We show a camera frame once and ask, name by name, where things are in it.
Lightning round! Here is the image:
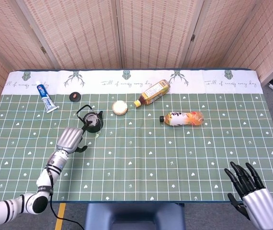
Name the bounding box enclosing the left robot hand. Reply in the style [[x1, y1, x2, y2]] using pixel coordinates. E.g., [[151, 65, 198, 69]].
[[56, 121, 93, 154]]

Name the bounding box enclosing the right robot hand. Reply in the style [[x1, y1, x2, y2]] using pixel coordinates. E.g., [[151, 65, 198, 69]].
[[224, 161, 273, 228]]

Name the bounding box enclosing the pyramid tea bag with string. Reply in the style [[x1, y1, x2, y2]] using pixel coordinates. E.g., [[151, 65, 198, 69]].
[[86, 115, 102, 138]]

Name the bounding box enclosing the tea bottle yellow cap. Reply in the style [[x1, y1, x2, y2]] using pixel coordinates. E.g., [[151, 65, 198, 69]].
[[133, 79, 171, 108]]

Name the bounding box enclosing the white blue toothpaste tube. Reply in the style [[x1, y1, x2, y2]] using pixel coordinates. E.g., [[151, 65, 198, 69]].
[[36, 81, 60, 114]]

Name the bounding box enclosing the round tin orange label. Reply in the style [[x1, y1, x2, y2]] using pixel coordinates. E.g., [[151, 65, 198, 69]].
[[112, 100, 129, 116]]

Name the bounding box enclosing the green checked tablecloth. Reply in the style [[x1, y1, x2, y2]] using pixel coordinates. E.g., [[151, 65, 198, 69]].
[[0, 69, 273, 204]]

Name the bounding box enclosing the orange juice bottle black cap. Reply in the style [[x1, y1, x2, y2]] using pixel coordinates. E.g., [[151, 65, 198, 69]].
[[159, 111, 205, 127]]

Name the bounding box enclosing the woven folding screen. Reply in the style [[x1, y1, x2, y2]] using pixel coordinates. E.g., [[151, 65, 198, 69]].
[[0, 0, 273, 125]]

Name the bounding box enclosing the black teapot with handle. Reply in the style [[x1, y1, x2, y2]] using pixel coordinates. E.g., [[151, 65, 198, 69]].
[[76, 104, 104, 134]]

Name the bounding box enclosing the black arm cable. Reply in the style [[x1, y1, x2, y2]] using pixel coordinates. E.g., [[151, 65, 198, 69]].
[[45, 167, 86, 230]]

